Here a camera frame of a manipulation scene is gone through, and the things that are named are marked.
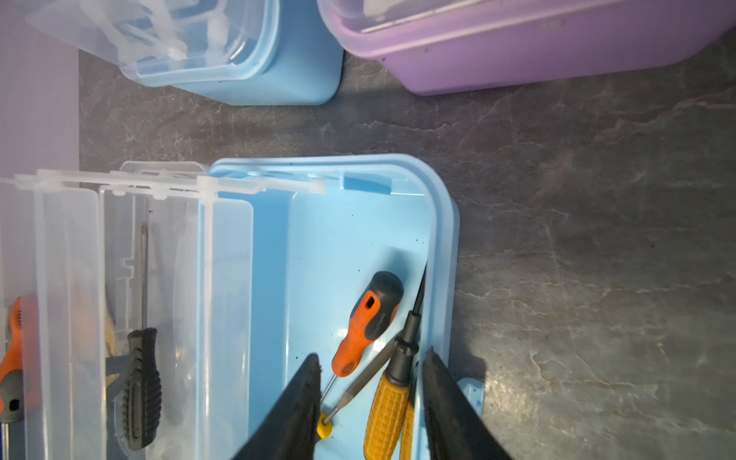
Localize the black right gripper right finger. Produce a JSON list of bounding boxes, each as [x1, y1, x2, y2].
[[423, 348, 511, 460]]

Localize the yellow handled screwdriver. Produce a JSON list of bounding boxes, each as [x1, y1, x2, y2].
[[363, 272, 427, 460]]

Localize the black tool in tray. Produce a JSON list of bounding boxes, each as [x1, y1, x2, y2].
[[123, 223, 163, 452]]

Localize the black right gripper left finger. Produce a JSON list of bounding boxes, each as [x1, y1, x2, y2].
[[233, 354, 321, 460]]

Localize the orange handled screwdriver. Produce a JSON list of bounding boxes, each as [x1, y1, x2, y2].
[[320, 271, 404, 403]]

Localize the orange screwdriver in lid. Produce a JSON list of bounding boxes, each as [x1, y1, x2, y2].
[[1, 298, 25, 459]]

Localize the purple toolbox with ratchet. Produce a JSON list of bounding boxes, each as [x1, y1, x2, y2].
[[318, 1, 735, 96]]

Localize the light blue toolbox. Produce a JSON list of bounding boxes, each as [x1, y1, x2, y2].
[[20, 0, 343, 105], [1, 154, 460, 459]]

